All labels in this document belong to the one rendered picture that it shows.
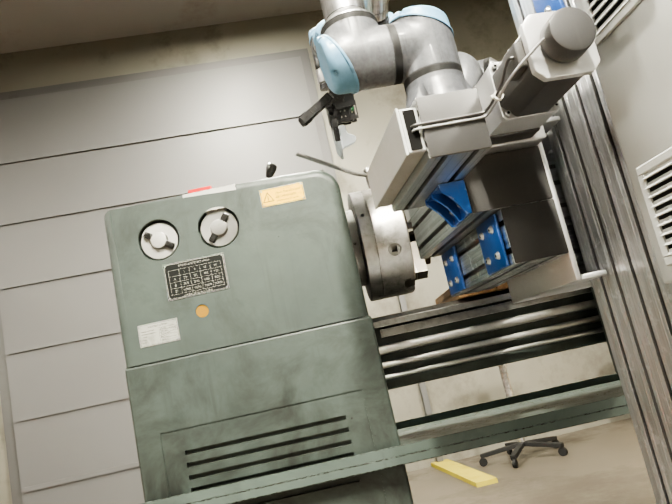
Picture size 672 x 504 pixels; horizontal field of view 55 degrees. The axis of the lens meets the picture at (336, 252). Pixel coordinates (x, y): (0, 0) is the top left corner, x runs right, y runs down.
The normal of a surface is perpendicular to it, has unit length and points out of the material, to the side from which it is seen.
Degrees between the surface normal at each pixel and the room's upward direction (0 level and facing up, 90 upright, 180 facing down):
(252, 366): 90
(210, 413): 90
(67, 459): 90
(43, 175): 90
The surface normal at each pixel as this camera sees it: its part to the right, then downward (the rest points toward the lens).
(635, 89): -0.97, 0.19
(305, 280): -0.01, -0.19
